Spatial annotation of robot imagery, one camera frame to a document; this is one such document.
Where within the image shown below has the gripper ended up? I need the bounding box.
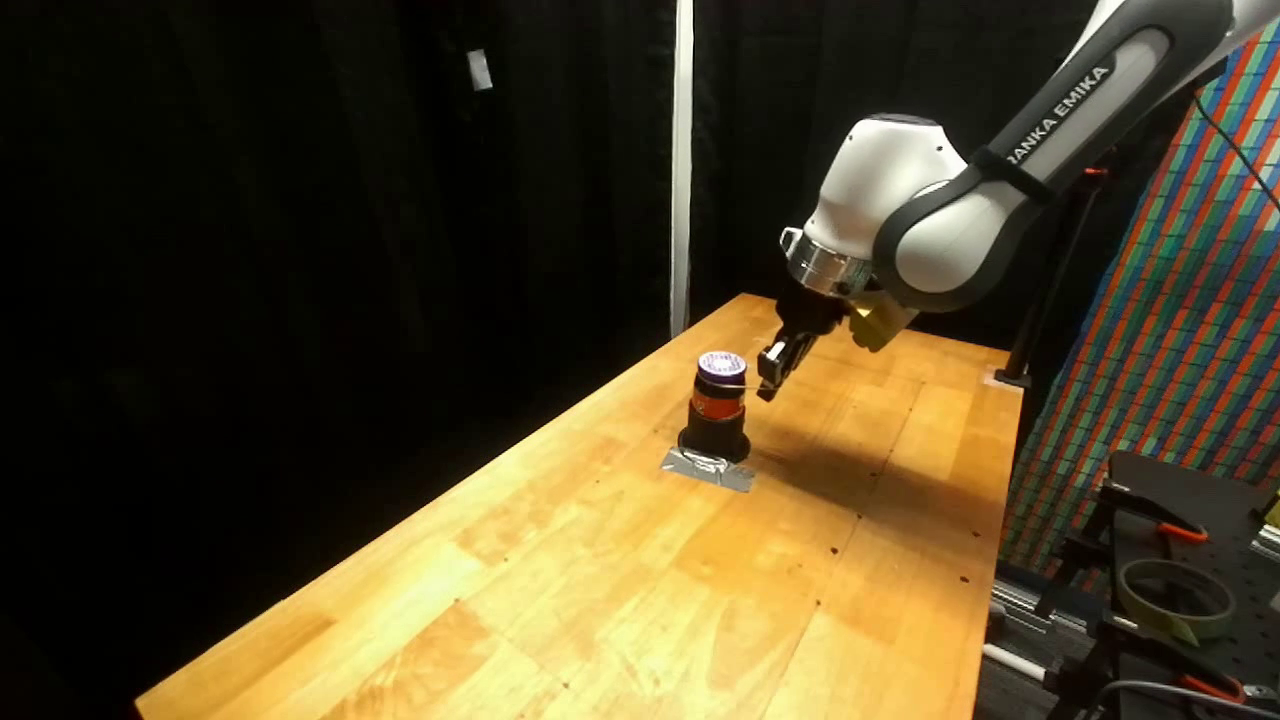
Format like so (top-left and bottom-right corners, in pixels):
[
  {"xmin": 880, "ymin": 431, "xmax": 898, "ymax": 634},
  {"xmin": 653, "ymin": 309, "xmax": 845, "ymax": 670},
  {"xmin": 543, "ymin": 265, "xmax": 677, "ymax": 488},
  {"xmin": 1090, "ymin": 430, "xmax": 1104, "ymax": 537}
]
[{"xmin": 756, "ymin": 277, "xmax": 852, "ymax": 403}]

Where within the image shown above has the jar with purple lid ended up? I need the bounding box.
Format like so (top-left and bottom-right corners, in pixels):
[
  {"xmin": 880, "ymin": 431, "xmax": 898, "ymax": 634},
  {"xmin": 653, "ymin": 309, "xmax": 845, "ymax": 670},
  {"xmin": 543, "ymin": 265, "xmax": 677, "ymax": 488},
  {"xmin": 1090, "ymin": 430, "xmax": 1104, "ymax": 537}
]
[{"xmin": 690, "ymin": 350, "xmax": 750, "ymax": 425}]

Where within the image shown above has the black round base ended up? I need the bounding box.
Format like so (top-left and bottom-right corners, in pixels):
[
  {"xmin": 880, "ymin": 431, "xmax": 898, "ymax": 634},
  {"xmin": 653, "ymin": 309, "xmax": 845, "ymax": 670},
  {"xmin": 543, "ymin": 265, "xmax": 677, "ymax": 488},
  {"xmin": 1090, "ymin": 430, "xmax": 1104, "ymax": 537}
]
[{"xmin": 677, "ymin": 408, "xmax": 754, "ymax": 466}]

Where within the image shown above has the silver tape patch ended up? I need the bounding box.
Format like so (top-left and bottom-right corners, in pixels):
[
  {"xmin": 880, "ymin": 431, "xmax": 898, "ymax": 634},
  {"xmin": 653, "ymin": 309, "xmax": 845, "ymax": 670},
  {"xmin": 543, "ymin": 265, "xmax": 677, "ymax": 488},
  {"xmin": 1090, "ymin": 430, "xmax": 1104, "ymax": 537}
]
[{"xmin": 659, "ymin": 446, "xmax": 757, "ymax": 494}]

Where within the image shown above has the white vertical pole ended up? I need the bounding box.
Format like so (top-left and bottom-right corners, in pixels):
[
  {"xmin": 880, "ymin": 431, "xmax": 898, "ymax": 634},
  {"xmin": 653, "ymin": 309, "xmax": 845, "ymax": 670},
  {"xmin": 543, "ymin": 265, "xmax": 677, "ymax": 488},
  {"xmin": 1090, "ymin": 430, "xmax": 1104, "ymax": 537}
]
[{"xmin": 669, "ymin": 0, "xmax": 696, "ymax": 340}]

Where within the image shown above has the black stand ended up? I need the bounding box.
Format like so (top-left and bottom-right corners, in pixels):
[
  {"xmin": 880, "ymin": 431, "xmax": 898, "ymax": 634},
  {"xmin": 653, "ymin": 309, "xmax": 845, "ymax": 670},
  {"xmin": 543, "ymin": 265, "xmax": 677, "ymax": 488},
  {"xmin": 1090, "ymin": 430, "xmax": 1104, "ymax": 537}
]
[{"xmin": 993, "ymin": 165, "xmax": 1113, "ymax": 392}]

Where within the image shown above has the colourful patterned board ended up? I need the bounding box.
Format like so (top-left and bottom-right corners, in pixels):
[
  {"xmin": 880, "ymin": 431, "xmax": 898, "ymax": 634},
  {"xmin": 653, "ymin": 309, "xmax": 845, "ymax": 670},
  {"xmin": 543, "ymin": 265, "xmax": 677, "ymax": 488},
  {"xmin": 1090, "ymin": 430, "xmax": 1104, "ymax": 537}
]
[{"xmin": 1000, "ymin": 25, "xmax": 1280, "ymax": 593}]

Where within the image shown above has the orange clamp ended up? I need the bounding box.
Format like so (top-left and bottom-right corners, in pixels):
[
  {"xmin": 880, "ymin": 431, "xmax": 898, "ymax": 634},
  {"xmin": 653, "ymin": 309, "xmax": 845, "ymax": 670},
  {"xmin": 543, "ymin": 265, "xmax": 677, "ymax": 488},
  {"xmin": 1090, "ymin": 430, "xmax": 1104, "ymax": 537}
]
[
  {"xmin": 1172, "ymin": 671, "xmax": 1253, "ymax": 707},
  {"xmin": 1098, "ymin": 479, "xmax": 1212, "ymax": 547}
]

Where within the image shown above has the roll of tape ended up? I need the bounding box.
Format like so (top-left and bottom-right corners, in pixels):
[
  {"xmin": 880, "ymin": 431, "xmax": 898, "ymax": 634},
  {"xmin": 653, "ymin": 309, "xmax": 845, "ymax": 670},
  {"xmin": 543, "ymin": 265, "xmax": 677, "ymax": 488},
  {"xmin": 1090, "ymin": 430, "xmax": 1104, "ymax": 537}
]
[{"xmin": 1114, "ymin": 557, "xmax": 1237, "ymax": 648}]

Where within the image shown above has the black curtain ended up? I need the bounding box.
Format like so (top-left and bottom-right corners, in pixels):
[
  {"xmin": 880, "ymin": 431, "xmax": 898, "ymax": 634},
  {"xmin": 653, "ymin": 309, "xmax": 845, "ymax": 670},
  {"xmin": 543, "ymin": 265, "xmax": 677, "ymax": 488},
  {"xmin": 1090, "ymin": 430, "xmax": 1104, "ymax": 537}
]
[{"xmin": 0, "ymin": 0, "xmax": 1111, "ymax": 720}]

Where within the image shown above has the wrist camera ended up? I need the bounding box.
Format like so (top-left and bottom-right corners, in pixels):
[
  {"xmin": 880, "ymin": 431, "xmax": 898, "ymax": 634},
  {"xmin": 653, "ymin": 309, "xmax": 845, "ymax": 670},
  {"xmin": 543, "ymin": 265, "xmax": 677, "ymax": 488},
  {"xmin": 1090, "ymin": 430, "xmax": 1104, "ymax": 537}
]
[{"xmin": 848, "ymin": 290, "xmax": 920, "ymax": 354}]

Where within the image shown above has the black cable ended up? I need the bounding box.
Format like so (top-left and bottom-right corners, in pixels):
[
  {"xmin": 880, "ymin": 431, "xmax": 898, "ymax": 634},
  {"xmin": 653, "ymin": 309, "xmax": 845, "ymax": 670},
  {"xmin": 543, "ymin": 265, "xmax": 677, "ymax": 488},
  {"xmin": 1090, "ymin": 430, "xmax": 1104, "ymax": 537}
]
[{"xmin": 1193, "ymin": 88, "xmax": 1280, "ymax": 213}]

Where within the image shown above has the grey cable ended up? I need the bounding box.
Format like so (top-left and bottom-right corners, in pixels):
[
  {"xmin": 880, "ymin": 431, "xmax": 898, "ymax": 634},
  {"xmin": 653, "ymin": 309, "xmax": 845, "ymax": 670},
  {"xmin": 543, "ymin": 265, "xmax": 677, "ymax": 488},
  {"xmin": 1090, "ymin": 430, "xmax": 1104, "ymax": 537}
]
[{"xmin": 1084, "ymin": 679, "xmax": 1280, "ymax": 720}]

